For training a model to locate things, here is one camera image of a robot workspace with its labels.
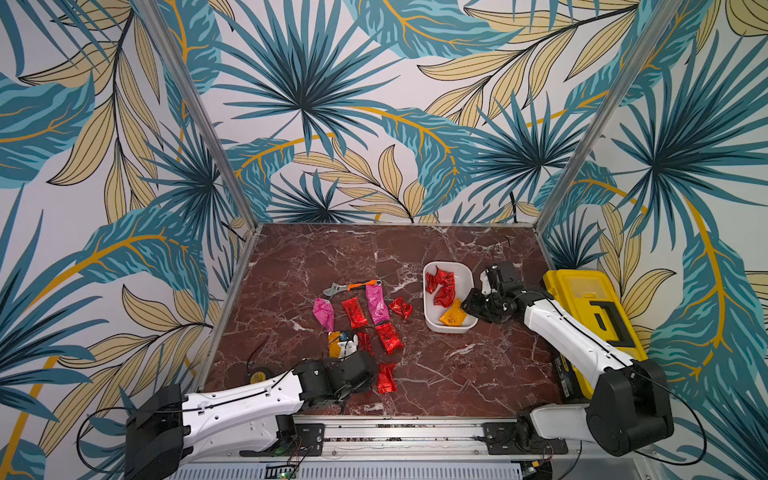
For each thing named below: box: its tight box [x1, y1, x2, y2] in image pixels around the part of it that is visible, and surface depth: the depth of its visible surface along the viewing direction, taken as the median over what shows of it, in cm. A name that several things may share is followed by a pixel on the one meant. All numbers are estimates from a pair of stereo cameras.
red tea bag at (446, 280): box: [435, 265, 456, 293], surface depth 102 cm
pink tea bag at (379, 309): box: [366, 284, 390, 325], surface depth 96 cm
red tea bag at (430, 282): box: [425, 272, 438, 294], surface depth 102 cm
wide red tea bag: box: [376, 322, 405, 355], surface depth 90 cm
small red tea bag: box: [341, 297, 369, 329], surface depth 97 cm
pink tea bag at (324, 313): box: [313, 297, 335, 332], surface depth 94 cm
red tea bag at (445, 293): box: [433, 279, 456, 308], surface depth 99 cm
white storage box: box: [423, 261, 478, 334], surface depth 100 cm
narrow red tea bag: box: [358, 332, 376, 357], surface depth 88 cm
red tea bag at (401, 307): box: [390, 296, 413, 319], surface depth 97 cm
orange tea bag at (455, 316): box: [438, 298, 468, 326], surface depth 94 cm
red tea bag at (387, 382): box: [378, 362, 398, 394], surface depth 81 cm
